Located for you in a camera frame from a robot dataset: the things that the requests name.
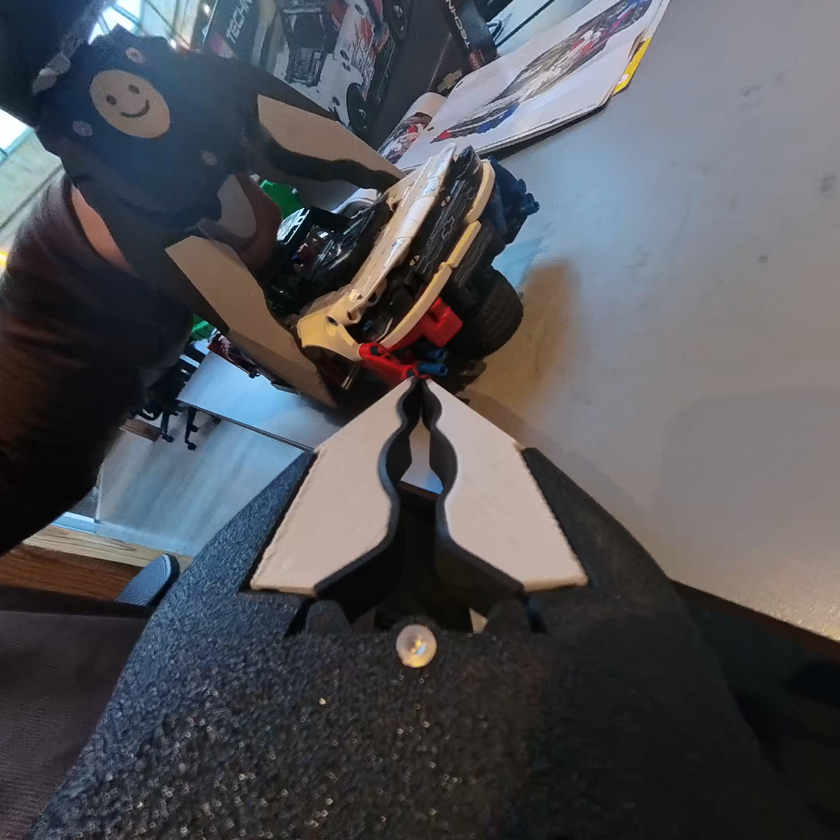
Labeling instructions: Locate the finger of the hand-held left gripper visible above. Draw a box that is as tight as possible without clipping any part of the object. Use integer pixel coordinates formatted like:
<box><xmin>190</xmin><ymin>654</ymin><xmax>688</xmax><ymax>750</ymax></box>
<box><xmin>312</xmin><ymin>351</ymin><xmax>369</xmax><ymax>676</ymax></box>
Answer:
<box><xmin>165</xmin><ymin>238</ymin><xmax>339</xmax><ymax>409</ymax></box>
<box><xmin>255</xmin><ymin>94</ymin><xmax>404</xmax><ymax>193</ymax></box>

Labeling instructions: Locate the white folding table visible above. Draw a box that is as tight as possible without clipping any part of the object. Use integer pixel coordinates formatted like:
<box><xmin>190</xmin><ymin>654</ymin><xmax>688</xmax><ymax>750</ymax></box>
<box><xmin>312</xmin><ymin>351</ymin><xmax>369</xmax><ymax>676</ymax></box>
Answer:
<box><xmin>176</xmin><ymin>354</ymin><xmax>317</xmax><ymax>454</ymax></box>

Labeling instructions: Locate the open building instruction booklet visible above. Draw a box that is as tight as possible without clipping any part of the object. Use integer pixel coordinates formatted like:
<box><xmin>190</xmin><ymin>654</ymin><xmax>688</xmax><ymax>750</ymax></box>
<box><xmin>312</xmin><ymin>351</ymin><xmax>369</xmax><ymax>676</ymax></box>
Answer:
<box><xmin>381</xmin><ymin>0</ymin><xmax>670</xmax><ymax>165</ymax></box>

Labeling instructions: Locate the brick-built toy race car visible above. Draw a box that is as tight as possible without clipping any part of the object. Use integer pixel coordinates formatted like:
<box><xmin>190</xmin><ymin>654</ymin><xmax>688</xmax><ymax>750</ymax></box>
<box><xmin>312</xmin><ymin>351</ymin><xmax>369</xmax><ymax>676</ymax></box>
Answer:
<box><xmin>262</xmin><ymin>144</ymin><xmax>542</xmax><ymax>411</ymax></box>

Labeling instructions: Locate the black office chair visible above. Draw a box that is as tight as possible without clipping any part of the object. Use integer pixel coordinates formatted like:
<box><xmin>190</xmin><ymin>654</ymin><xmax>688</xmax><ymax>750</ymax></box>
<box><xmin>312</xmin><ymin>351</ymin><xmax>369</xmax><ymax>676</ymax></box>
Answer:
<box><xmin>128</xmin><ymin>348</ymin><xmax>204</xmax><ymax>454</ymax></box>

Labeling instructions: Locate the grey mesh chair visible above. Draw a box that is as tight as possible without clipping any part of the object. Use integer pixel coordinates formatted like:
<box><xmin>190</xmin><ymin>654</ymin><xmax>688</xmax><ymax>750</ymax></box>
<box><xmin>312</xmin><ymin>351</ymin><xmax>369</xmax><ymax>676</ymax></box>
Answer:
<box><xmin>117</xmin><ymin>553</ymin><xmax>181</xmax><ymax>608</ymax></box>

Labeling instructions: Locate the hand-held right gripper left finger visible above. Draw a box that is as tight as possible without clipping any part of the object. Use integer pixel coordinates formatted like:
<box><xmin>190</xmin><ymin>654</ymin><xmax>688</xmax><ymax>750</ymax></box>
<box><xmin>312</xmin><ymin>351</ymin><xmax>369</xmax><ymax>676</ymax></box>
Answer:
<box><xmin>249</xmin><ymin>378</ymin><xmax>422</xmax><ymax>597</ymax></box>

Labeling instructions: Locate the person's left hand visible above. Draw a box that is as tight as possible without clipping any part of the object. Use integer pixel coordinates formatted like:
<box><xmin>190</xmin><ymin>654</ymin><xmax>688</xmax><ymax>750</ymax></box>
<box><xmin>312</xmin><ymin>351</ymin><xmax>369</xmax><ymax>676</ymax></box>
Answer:
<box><xmin>69</xmin><ymin>185</ymin><xmax>137</xmax><ymax>271</ymax></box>

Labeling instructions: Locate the person's left forearm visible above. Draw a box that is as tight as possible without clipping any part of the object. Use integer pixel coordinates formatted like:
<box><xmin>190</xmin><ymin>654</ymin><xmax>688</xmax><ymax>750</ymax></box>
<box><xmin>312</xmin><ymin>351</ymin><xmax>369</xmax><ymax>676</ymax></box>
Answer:
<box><xmin>0</xmin><ymin>174</ymin><xmax>194</xmax><ymax>555</ymax></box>

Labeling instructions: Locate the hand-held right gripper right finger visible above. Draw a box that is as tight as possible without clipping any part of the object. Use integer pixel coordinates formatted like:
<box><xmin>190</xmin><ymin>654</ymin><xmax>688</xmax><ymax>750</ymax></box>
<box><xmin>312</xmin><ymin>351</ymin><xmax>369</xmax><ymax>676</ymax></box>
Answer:
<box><xmin>423</xmin><ymin>381</ymin><xmax>589</xmax><ymax>593</ymax></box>

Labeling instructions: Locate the race car set box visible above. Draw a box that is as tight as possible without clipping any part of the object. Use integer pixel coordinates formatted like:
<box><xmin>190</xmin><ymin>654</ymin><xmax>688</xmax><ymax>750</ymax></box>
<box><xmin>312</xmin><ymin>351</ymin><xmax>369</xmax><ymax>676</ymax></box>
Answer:
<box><xmin>203</xmin><ymin>0</ymin><xmax>501</xmax><ymax>145</ymax></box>

